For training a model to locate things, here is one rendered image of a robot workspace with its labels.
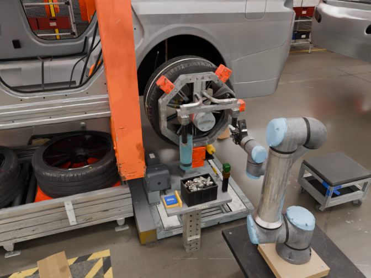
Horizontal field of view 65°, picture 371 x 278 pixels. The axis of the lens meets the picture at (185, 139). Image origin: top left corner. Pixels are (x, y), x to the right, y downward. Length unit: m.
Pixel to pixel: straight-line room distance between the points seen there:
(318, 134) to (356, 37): 2.89
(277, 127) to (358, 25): 2.99
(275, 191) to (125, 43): 1.03
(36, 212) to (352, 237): 2.25
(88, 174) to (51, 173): 0.25
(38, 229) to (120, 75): 1.22
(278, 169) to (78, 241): 1.59
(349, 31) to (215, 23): 2.21
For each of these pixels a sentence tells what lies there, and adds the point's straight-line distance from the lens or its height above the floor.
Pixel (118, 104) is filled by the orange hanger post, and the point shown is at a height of 1.06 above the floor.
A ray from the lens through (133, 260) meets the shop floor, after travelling 2.19.
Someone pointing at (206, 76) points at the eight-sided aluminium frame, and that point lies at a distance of 1.96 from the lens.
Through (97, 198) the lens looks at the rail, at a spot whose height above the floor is 0.35.
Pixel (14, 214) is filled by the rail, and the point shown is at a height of 0.36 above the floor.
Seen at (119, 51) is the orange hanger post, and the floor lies 1.35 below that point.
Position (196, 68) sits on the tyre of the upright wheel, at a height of 1.15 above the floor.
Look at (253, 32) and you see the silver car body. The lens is 2.46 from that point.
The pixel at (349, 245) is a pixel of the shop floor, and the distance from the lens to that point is 2.53.
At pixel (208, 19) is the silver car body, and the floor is 1.40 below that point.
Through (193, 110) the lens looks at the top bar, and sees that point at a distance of 1.79.
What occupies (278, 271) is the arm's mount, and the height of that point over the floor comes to 0.35.
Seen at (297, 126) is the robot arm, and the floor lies 1.18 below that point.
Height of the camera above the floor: 1.72
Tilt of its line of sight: 30 degrees down
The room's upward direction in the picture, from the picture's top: straight up
